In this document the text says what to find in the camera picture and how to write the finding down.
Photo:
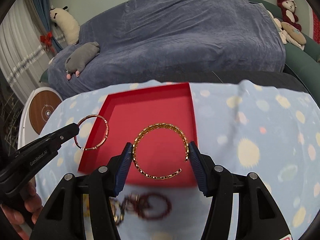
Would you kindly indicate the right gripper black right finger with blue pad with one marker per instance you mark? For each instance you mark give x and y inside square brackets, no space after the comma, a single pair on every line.
[259,217]

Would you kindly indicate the white round wooden-top device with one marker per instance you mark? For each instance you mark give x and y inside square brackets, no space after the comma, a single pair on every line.
[39,107]

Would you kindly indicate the red jewelry tray box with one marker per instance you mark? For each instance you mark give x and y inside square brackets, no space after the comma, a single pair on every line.
[159,122]

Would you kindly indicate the gold watch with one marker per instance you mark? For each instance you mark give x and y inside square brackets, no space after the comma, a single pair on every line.
[120,208]

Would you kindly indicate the blue curtain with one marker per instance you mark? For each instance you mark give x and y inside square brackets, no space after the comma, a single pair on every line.
[42,9]

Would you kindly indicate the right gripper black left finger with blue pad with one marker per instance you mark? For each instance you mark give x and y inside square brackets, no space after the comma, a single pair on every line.
[62,216]

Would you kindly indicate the grey plush toy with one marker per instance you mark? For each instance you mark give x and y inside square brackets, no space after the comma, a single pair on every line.
[78,60]

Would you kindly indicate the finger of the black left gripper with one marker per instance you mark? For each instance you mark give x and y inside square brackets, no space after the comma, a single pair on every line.
[27,161]

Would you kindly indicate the rose gold thin bangle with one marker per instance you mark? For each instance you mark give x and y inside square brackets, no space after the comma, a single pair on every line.
[102,138]

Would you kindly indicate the red monkey plush toy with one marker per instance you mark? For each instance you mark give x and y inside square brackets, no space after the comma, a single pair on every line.
[288,9]

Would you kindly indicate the red bow curtain tie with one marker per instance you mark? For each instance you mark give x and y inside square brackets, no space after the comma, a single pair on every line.
[47,41]

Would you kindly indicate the white sheer curtain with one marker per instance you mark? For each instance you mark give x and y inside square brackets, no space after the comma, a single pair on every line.
[23,56]

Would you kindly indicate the green sofa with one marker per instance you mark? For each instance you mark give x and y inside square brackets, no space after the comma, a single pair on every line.
[304,64]

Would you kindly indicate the beige cookie plush cushion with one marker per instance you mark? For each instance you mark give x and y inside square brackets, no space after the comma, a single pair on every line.
[294,33]

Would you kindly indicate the blue grey bed blanket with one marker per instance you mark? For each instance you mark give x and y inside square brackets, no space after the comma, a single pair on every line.
[141,40]

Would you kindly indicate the white alpaca plush toy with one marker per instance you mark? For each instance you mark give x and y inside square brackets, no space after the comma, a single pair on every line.
[67,23]

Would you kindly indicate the light blue patterned cloth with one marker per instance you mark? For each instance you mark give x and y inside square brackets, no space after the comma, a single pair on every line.
[245,128]

